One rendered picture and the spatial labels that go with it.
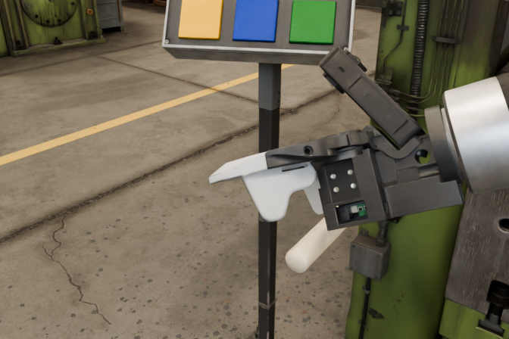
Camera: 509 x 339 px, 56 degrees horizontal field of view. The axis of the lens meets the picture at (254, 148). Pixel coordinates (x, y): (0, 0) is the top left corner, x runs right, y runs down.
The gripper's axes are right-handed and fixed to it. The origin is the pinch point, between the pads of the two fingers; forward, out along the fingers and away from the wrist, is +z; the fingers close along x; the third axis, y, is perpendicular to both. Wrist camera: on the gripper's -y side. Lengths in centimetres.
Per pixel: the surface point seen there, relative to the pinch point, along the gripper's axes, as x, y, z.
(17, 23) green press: 253, -233, 334
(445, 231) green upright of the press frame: 80, 14, -9
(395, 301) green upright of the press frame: 93, 31, 10
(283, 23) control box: 31.6, -28.8, 2.8
